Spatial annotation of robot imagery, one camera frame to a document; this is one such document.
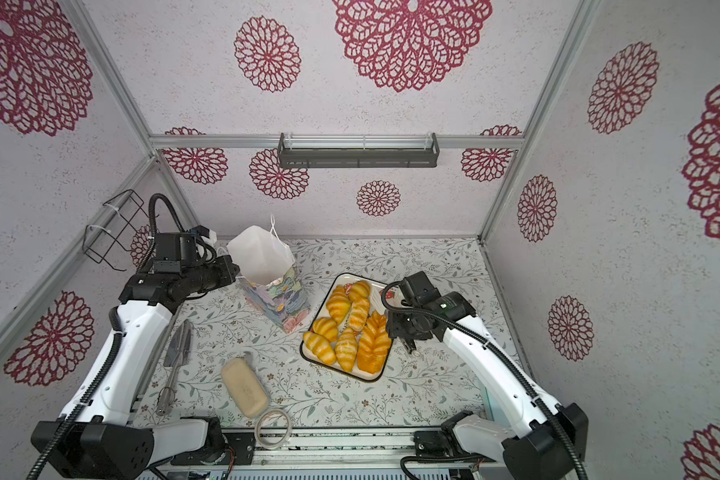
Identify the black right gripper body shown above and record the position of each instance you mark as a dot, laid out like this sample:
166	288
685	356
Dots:
404	323

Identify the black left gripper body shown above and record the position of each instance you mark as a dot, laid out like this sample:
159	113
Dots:
210	276

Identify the croissant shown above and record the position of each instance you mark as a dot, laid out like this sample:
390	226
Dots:
358	314
338	304
346	349
320	347
358	290
327	327

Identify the floral white paper bag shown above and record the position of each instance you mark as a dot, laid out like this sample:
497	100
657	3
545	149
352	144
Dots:
269	276

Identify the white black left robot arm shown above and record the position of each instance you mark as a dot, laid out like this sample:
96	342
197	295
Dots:
92	437

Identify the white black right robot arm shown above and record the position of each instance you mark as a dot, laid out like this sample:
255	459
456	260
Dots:
544	439

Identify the beige oval bread loaf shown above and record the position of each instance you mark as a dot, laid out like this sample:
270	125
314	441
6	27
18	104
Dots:
244	387

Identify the white strawberry tray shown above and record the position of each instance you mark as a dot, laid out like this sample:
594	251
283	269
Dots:
347	279

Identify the metal whisk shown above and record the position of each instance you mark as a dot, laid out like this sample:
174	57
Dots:
176	357

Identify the clear tape roll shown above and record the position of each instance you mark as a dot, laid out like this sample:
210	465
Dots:
273	429

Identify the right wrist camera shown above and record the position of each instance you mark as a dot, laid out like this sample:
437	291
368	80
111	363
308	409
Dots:
417	290

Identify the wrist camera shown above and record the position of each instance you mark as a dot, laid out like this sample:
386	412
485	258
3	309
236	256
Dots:
417	290
175	253

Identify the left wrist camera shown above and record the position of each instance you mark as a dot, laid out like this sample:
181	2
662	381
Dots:
175	253

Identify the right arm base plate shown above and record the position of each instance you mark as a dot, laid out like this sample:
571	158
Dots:
438	447

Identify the black wire wall holder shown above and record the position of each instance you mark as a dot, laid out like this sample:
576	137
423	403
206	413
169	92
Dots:
121	239

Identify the black wall shelf rack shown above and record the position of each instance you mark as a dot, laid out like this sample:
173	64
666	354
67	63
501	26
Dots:
363	153

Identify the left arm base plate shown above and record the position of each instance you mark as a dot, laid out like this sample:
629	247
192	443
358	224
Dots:
236	448

